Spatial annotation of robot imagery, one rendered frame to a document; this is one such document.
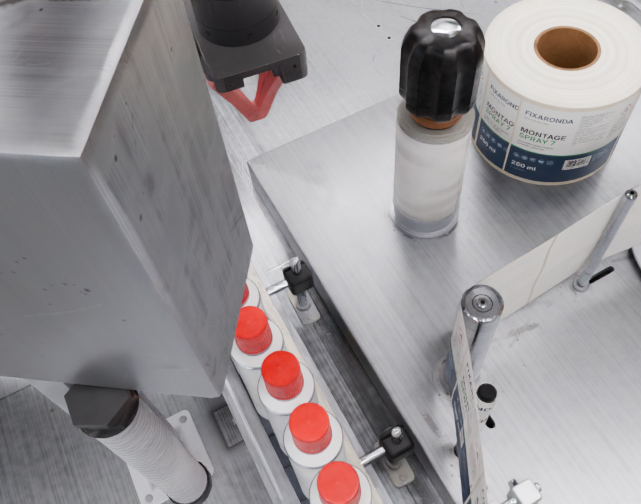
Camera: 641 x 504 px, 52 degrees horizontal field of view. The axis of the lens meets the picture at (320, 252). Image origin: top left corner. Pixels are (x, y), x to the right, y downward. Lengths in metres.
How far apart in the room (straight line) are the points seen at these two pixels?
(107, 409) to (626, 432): 0.58
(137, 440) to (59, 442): 0.49
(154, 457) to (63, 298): 0.18
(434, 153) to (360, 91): 0.39
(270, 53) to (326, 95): 0.64
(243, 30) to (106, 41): 0.26
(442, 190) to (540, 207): 0.18
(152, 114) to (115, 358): 0.13
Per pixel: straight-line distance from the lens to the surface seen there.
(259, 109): 0.54
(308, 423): 0.54
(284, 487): 0.66
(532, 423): 0.78
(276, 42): 0.47
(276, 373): 0.56
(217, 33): 0.46
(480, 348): 0.66
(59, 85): 0.20
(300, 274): 0.79
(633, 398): 0.82
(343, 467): 0.53
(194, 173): 0.27
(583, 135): 0.87
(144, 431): 0.39
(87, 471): 0.86
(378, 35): 1.19
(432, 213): 0.82
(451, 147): 0.73
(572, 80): 0.86
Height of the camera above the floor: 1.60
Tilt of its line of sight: 58 degrees down
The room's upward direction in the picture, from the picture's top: 7 degrees counter-clockwise
